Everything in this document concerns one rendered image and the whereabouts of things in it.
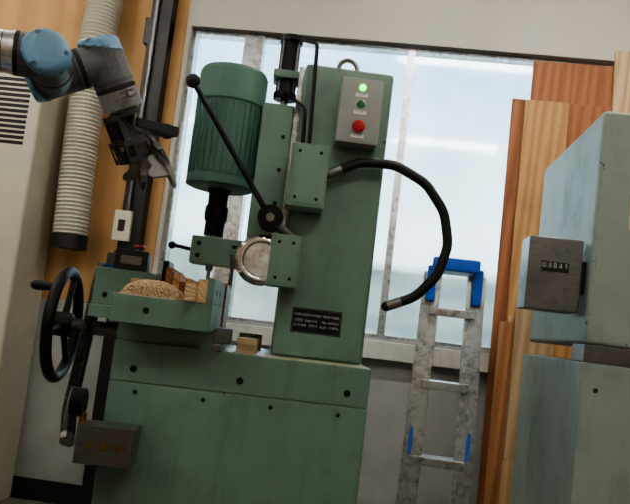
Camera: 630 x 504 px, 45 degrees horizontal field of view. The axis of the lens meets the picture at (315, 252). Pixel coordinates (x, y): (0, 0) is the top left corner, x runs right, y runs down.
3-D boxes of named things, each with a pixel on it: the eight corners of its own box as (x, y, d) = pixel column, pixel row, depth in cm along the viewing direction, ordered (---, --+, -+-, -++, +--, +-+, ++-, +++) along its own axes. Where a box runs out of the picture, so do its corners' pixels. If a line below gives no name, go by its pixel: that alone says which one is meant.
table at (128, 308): (119, 316, 217) (122, 295, 217) (225, 329, 218) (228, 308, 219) (61, 315, 157) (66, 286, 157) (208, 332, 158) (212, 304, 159)
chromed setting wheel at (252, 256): (231, 282, 180) (238, 231, 181) (283, 289, 181) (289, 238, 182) (231, 282, 177) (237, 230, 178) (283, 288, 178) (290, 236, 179)
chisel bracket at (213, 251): (190, 269, 194) (194, 237, 195) (244, 276, 195) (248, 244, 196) (187, 267, 187) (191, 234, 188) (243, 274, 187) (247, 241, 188)
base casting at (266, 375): (142, 367, 210) (147, 334, 211) (347, 390, 212) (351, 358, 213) (108, 379, 165) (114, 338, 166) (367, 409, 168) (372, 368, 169)
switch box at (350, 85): (333, 146, 185) (340, 83, 186) (373, 151, 185) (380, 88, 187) (335, 140, 178) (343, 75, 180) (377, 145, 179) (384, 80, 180)
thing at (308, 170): (284, 209, 182) (291, 148, 184) (321, 214, 183) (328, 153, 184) (284, 204, 174) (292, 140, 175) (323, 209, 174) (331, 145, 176)
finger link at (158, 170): (159, 195, 171) (135, 165, 173) (179, 186, 175) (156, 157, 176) (162, 187, 169) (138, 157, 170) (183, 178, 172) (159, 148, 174)
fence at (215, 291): (223, 307, 219) (225, 289, 219) (228, 308, 219) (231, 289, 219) (205, 303, 159) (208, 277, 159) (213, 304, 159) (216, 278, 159)
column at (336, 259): (270, 350, 201) (302, 90, 208) (352, 360, 202) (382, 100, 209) (270, 354, 179) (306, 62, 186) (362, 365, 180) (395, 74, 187)
